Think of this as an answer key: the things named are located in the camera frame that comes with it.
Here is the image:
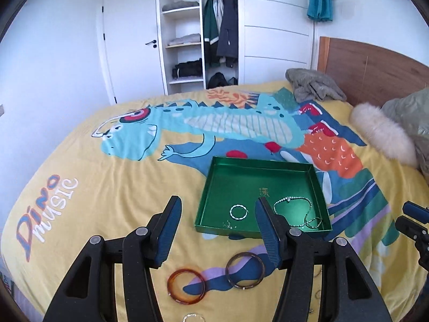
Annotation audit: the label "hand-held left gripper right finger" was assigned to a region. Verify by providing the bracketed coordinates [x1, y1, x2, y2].
[255, 197, 393, 322]

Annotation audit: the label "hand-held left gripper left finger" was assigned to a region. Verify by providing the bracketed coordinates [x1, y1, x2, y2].
[43, 195, 183, 322]

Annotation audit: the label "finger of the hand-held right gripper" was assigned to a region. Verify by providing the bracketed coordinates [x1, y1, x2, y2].
[403, 200, 429, 224]
[395, 215, 429, 269]

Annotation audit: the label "dark brown bangle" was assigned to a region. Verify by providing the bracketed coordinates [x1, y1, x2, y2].
[225, 251, 266, 290]

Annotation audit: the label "green metallic tray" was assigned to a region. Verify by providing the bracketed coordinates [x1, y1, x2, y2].
[194, 156, 332, 239]

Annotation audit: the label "amber translucent bangle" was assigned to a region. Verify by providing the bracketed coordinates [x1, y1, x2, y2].
[167, 268, 206, 306]

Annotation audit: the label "yellow dinosaur printed bedspread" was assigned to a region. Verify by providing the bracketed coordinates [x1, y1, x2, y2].
[0, 80, 429, 322]

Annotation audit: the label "wooden headboard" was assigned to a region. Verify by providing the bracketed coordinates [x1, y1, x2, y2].
[317, 36, 429, 108]

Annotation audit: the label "black bag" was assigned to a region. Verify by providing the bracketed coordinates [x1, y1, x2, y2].
[208, 72, 238, 89]

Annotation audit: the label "grey knitted sweater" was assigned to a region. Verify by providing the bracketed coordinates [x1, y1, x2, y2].
[285, 68, 347, 103]

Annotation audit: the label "folded black clothes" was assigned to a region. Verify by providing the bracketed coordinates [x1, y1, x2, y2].
[172, 60, 203, 78]

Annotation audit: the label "white door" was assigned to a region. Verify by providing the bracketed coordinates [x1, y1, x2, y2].
[101, 0, 161, 106]

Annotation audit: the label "folded beige clothes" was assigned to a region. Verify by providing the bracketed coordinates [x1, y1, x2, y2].
[168, 34, 202, 46]

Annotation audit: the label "green and white hanging jacket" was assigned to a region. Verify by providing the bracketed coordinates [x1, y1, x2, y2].
[203, 0, 223, 68]

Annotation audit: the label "dark grey hanging coat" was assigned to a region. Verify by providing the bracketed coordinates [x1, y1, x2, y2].
[216, 0, 238, 69]

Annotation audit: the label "white wardrobe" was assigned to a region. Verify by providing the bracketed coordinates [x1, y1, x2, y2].
[156, 0, 316, 96]

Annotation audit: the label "folded grey clothes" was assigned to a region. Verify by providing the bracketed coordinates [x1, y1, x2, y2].
[162, 0, 200, 11]

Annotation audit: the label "silver beaded necklace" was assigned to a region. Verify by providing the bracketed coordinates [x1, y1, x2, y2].
[273, 196, 323, 231]

